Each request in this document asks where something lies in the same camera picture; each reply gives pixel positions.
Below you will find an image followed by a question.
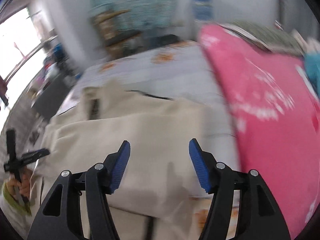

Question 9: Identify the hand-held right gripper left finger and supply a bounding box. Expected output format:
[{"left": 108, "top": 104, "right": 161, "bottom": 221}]
[{"left": 27, "top": 140, "right": 131, "bottom": 240}]

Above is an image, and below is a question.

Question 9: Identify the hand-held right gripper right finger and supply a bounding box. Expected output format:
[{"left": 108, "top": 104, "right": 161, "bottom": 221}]
[{"left": 189, "top": 138, "right": 292, "bottom": 240}]

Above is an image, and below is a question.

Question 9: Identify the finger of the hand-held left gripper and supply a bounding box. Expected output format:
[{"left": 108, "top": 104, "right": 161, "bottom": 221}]
[
  {"left": 21, "top": 148, "right": 50, "bottom": 165},
  {"left": 5, "top": 129, "right": 17, "bottom": 155}
]

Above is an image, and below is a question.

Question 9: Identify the beige zip jacket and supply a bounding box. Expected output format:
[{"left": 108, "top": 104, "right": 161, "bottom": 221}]
[{"left": 30, "top": 80, "right": 218, "bottom": 240}]

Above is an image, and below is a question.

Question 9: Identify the person's left hand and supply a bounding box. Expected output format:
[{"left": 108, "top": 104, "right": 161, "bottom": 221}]
[{"left": 7, "top": 171, "right": 31, "bottom": 198}]

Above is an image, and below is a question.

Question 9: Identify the dark red cloth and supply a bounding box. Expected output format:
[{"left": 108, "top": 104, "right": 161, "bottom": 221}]
[{"left": 0, "top": 74, "right": 10, "bottom": 105}]

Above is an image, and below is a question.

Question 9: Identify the dark low cabinet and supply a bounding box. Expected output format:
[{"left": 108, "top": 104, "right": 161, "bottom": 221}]
[{"left": 31, "top": 75, "right": 69, "bottom": 119}]

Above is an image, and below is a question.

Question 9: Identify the metal window railing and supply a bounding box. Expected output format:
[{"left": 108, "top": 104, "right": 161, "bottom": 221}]
[{"left": 0, "top": 36, "right": 54, "bottom": 85}]

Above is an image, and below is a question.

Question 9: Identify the pink floral blanket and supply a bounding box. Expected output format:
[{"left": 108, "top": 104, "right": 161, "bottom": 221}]
[{"left": 197, "top": 24, "right": 320, "bottom": 238}]

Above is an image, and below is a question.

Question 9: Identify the wooden chair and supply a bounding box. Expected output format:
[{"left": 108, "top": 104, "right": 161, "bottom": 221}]
[{"left": 91, "top": 9, "right": 143, "bottom": 53}]

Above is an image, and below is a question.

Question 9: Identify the grey patterned blanket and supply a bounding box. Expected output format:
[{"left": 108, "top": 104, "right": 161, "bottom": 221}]
[{"left": 220, "top": 20, "right": 308, "bottom": 55}]

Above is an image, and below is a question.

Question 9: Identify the blue cartoon blanket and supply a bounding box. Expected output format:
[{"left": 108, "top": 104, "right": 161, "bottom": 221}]
[{"left": 304, "top": 51, "right": 320, "bottom": 85}]

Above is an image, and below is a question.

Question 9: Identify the blue water jug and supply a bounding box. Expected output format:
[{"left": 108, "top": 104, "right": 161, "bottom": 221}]
[{"left": 191, "top": 0, "right": 213, "bottom": 22}]

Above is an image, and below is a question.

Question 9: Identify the teal floral wall cloth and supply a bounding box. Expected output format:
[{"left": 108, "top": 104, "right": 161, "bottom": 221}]
[{"left": 90, "top": 0, "right": 183, "bottom": 30}]

